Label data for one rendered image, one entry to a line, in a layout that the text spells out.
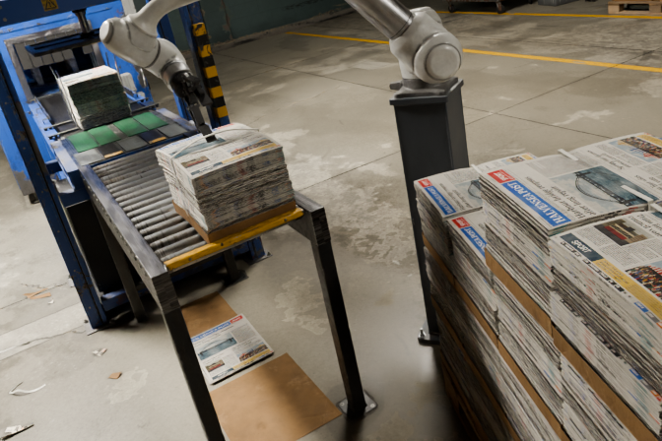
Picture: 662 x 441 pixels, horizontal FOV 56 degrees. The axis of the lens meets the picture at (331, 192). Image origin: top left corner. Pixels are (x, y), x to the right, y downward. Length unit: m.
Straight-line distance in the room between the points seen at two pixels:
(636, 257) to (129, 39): 1.49
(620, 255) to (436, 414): 1.38
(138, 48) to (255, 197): 0.57
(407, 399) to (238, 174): 1.05
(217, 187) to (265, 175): 0.15
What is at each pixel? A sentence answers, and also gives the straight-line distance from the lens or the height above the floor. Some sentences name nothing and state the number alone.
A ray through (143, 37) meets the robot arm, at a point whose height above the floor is 1.38.
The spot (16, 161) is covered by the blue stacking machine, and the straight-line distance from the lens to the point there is 5.39.
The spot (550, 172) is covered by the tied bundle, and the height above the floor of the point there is 1.06.
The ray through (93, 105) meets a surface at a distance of 3.75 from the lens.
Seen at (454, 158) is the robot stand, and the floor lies 0.77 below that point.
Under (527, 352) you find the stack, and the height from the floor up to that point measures 0.72.
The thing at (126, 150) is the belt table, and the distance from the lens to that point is 3.08.
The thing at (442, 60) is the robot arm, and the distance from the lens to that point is 1.86.
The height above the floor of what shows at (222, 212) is 0.90.
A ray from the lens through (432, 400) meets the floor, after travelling 2.33.
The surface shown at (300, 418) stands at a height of 0.00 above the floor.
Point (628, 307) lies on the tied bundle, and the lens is 0.92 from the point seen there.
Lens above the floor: 1.57
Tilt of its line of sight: 23 degrees down
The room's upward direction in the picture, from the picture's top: 12 degrees counter-clockwise
